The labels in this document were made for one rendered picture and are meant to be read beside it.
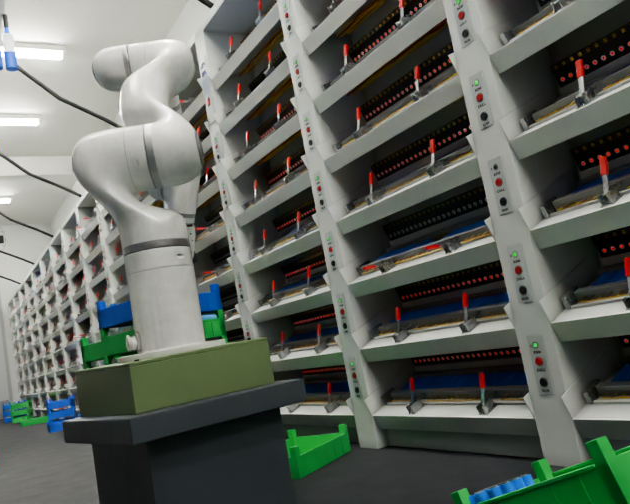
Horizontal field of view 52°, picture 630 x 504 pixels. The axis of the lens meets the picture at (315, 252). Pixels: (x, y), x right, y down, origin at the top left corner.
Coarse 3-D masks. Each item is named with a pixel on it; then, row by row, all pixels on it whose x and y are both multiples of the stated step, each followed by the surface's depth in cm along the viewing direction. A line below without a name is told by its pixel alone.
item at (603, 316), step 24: (600, 240) 137; (624, 240) 133; (624, 264) 119; (576, 288) 134; (600, 288) 128; (624, 288) 124; (552, 312) 132; (576, 312) 129; (600, 312) 123; (624, 312) 117; (576, 336) 128; (600, 336) 124
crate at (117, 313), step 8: (216, 288) 198; (200, 296) 193; (208, 296) 195; (216, 296) 197; (96, 304) 190; (104, 304) 190; (120, 304) 181; (128, 304) 178; (200, 304) 192; (208, 304) 194; (216, 304) 197; (104, 312) 187; (112, 312) 184; (120, 312) 181; (128, 312) 178; (208, 312) 201; (104, 320) 187; (112, 320) 184; (120, 320) 181; (128, 320) 178; (104, 328) 188
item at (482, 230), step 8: (464, 232) 157; (472, 232) 154; (480, 232) 152; (488, 232) 150; (440, 240) 164; (464, 240) 155; (416, 248) 172; (424, 248) 169; (392, 256) 181; (400, 256) 178; (408, 256) 175; (416, 256) 170; (368, 264) 191; (376, 264) 187
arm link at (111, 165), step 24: (96, 144) 115; (120, 144) 115; (144, 144) 115; (72, 168) 117; (96, 168) 114; (120, 168) 115; (144, 168) 115; (96, 192) 114; (120, 192) 115; (120, 216) 114; (144, 216) 113; (168, 216) 115; (144, 240) 113; (168, 240) 114
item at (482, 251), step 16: (480, 208) 167; (448, 224) 178; (400, 240) 196; (480, 240) 151; (368, 256) 199; (432, 256) 164; (448, 256) 155; (464, 256) 151; (480, 256) 148; (496, 256) 144; (352, 272) 195; (400, 272) 172; (416, 272) 167; (432, 272) 162; (448, 272) 158; (352, 288) 192; (368, 288) 186; (384, 288) 180
